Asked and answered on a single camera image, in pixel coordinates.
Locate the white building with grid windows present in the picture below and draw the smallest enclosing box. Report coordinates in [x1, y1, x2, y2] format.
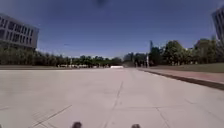
[0, 13, 40, 52]

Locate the pale pole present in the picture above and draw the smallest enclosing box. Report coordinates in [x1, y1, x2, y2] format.
[145, 54, 150, 69]

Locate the dark kerb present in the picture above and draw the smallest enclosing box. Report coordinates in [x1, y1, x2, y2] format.
[137, 68, 224, 91]

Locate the reddish paved path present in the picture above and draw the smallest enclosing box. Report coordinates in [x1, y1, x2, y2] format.
[141, 67, 224, 85]

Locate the robot's own part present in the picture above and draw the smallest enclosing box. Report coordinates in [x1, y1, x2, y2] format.
[130, 123, 142, 128]
[70, 121, 83, 128]

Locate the low white object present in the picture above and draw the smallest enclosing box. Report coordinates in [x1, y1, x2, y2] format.
[110, 65, 125, 70]

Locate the group of green trees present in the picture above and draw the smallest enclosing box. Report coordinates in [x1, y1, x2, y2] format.
[122, 37, 224, 68]

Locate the tall building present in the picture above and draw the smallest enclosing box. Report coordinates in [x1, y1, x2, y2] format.
[211, 4, 224, 46]

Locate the row of trees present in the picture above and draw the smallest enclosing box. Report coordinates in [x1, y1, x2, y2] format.
[0, 47, 124, 67]

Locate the pale concrete slab pavement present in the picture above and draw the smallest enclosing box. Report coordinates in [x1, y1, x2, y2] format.
[0, 67, 224, 128]

